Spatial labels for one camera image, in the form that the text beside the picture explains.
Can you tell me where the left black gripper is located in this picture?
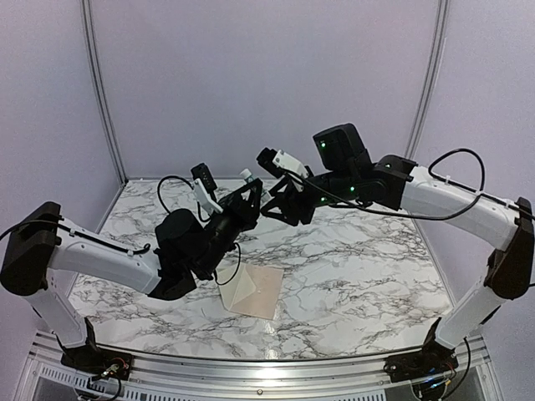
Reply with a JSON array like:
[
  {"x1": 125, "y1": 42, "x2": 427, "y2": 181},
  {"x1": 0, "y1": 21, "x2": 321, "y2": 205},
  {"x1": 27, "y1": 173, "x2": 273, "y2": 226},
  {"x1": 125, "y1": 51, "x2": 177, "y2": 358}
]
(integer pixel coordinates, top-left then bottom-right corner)
[{"x1": 196, "y1": 180, "x2": 263, "y2": 279}]

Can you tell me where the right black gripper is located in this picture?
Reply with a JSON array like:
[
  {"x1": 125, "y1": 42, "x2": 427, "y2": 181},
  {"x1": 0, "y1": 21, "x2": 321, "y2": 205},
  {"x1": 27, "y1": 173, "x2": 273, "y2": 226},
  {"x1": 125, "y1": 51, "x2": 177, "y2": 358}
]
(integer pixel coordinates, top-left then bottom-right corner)
[{"x1": 261, "y1": 165, "x2": 359, "y2": 226}]

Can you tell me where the green white glue stick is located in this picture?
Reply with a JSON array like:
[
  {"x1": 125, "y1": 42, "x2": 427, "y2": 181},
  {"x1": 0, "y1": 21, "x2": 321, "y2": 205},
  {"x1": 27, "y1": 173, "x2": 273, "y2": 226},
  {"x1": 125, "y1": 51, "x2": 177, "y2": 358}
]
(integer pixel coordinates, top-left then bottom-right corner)
[{"x1": 240, "y1": 169, "x2": 255, "y2": 183}]

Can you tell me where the cream envelope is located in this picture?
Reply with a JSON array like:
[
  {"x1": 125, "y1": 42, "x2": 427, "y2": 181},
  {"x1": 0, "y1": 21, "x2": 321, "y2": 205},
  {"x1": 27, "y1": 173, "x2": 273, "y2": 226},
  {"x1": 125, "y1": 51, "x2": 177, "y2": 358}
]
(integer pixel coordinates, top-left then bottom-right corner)
[{"x1": 217, "y1": 263, "x2": 283, "y2": 320}]

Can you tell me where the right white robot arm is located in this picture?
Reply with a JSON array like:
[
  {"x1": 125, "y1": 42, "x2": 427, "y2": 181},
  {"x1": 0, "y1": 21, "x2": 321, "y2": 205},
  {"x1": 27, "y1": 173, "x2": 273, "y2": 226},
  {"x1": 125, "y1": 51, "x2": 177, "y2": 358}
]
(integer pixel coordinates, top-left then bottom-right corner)
[{"x1": 257, "y1": 123, "x2": 534, "y2": 374}]

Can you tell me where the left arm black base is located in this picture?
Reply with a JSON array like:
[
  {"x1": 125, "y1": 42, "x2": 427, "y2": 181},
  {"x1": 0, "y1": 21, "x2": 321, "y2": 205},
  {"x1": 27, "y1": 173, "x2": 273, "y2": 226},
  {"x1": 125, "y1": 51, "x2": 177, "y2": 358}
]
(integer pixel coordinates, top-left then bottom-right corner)
[{"x1": 58, "y1": 317, "x2": 133, "y2": 380}]

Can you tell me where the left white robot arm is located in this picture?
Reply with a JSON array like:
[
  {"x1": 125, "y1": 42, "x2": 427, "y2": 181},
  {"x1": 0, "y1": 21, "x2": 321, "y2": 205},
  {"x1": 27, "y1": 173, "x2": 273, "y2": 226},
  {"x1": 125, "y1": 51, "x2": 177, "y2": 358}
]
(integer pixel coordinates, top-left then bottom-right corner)
[{"x1": 1, "y1": 179, "x2": 263, "y2": 372}]

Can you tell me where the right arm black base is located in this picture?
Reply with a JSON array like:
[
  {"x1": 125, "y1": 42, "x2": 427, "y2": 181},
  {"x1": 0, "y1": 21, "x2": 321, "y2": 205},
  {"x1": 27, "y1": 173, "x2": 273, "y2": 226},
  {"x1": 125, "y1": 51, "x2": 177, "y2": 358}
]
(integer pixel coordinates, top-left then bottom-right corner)
[{"x1": 384, "y1": 317, "x2": 459, "y2": 383}]

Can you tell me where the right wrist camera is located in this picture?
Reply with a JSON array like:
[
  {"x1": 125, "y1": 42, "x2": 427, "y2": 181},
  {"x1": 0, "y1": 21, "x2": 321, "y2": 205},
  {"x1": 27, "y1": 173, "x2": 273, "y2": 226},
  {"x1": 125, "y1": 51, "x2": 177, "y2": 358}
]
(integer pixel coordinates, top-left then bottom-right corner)
[{"x1": 257, "y1": 148, "x2": 310, "y2": 178}]

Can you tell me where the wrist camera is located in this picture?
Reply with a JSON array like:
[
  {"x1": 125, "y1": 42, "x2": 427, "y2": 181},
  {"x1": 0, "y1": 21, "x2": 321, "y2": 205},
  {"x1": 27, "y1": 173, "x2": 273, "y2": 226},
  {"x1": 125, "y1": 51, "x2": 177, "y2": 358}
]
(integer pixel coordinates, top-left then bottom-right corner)
[
  {"x1": 191, "y1": 163, "x2": 223, "y2": 216},
  {"x1": 257, "y1": 148, "x2": 310, "y2": 178}
]

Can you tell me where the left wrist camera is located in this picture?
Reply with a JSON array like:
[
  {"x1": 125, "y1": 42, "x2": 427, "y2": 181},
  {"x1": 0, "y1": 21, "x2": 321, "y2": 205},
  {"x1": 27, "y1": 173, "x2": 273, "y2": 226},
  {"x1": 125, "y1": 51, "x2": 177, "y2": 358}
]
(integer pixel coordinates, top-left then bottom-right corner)
[{"x1": 191, "y1": 163, "x2": 223, "y2": 216}]

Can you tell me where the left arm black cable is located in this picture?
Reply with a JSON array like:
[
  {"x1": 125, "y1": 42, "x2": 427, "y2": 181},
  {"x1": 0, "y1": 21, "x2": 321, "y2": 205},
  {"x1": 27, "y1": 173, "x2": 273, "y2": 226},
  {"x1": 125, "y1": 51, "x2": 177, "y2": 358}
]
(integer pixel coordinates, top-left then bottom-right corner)
[{"x1": 156, "y1": 175, "x2": 243, "y2": 285}]

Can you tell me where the right aluminium corner post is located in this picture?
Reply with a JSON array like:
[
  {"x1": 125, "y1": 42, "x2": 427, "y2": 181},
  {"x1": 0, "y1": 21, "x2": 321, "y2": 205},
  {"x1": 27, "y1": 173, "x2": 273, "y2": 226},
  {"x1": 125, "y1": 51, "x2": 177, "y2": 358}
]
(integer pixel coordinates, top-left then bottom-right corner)
[{"x1": 404, "y1": 0, "x2": 451, "y2": 159}]

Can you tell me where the curved aluminium front rail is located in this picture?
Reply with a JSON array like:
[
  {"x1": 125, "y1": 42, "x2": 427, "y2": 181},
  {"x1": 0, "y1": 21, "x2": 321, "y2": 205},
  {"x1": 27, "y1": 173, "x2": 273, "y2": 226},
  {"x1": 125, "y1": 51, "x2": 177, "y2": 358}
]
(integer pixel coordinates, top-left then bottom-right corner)
[{"x1": 16, "y1": 327, "x2": 502, "y2": 400}]

